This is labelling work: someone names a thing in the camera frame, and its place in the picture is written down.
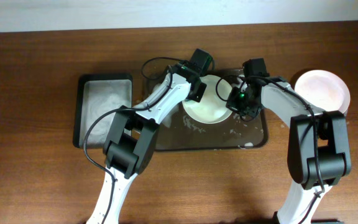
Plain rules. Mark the black soapy water tray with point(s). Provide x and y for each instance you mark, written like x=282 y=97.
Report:
x=96 y=95

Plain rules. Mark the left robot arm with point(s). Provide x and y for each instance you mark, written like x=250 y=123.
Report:
x=132 y=136

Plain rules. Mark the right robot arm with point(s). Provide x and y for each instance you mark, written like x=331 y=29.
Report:
x=318 y=146

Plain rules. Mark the white plate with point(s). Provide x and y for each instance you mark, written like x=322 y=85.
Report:
x=211 y=109
x=325 y=90

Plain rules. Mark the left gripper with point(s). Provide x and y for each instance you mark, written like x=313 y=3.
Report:
x=198 y=90

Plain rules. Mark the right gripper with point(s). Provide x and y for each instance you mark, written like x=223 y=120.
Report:
x=239 y=104

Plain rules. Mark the dark brown serving tray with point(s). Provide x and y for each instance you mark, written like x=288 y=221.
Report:
x=179 y=132

